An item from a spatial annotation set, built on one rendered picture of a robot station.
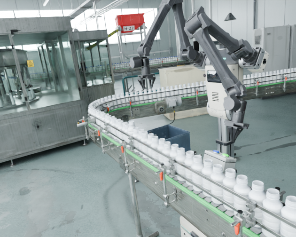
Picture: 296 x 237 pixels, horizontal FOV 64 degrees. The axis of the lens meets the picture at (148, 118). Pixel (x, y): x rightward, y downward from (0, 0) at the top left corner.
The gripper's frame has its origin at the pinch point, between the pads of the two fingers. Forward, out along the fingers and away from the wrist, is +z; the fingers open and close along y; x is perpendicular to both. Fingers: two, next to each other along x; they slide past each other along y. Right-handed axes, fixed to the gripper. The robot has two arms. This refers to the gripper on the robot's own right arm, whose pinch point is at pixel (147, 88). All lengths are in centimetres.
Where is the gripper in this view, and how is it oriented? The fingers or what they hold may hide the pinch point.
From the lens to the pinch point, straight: 163.2
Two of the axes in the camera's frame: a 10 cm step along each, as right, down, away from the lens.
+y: -8.5, 2.2, -4.8
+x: 5.2, 1.8, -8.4
